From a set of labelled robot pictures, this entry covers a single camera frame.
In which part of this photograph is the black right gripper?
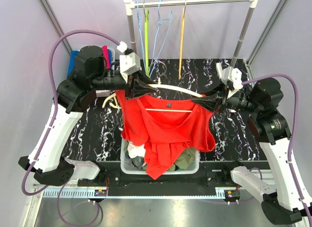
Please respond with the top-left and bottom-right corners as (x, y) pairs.
(191, 77), (261, 114)

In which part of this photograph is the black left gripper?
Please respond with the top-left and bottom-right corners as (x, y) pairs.
(91, 69), (158, 100)

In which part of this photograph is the cream white hanger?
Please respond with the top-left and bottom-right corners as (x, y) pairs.
(102, 83), (203, 108)

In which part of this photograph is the red tank top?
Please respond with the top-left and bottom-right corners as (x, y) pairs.
(116, 90), (215, 180)

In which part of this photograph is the white pink garment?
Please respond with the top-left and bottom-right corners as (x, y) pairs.
(127, 141), (146, 159)

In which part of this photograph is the yellow hanger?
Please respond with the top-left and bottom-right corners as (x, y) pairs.
(178, 1), (186, 80)

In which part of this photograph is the light blue wire hanger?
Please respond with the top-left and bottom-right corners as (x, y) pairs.
(149, 0), (173, 77)

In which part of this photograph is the olive green tank top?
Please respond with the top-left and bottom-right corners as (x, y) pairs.
(168, 147), (196, 172)

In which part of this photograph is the blue-grey tank top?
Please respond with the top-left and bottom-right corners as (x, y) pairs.
(125, 153), (147, 171)

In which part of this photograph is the neon green hanger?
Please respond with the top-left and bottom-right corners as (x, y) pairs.
(144, 7), (149, 76)

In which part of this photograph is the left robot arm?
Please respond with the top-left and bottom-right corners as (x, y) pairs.
(18, 46), (156, 186)

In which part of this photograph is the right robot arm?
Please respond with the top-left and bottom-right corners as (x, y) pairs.
(192, 78), (312, 225)

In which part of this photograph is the empty light blue hanger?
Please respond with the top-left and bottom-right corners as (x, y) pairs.
(136, 1), (146, 71)

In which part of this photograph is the white back laundry basket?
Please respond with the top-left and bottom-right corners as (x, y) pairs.
(108, 47), (115, 65)

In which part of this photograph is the white laundry basket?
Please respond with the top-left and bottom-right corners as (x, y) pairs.
(108, 47), (115, 65)
(120, 139), (200, 175)

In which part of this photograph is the pink folded garment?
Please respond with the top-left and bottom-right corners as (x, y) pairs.
(102, 45), (111, 69)

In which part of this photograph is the blue folded garment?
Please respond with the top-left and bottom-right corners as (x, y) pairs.
(66, 50), (79, 77)

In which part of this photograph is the white front laundry basket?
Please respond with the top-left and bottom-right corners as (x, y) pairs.
(120, 139), (200, 175)

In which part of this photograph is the metal clothes rack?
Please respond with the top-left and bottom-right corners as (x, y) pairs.
(123, 0), (259, 80)

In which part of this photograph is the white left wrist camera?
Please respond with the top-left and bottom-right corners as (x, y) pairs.
(117, 41), (141, 83)

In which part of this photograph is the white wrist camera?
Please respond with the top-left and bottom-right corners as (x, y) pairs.
(221, 67), (243, 98)
(117, 41), (141, 83)

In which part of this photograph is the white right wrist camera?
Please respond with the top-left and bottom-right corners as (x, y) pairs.
(221, 67), (243, 98)

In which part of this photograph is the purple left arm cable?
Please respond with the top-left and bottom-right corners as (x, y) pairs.
(21, 29), (121, 196)

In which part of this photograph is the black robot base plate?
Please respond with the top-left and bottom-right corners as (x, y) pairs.
(77, 160), (281, 197)

